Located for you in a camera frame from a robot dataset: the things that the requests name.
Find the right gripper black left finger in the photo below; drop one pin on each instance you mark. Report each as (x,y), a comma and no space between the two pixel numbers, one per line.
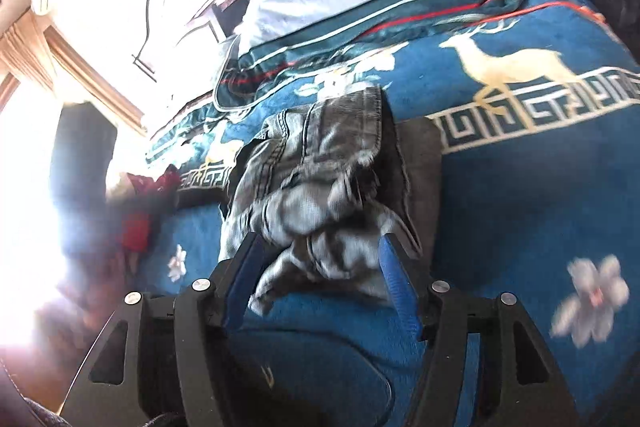
(169,354)

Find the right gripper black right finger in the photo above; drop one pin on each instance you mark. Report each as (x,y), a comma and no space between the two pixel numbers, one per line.
(518,382)

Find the grey washed denim pants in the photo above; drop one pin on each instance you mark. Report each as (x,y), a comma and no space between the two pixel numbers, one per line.
(322,183)

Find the red cloth item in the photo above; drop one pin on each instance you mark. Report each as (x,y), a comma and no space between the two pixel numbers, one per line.
(142,201)

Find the blue deer pattern blanket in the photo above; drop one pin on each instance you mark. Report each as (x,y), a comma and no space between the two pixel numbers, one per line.
(534,201)

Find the beige window curtain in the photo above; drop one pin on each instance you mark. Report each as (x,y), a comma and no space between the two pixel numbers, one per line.
(35,52)

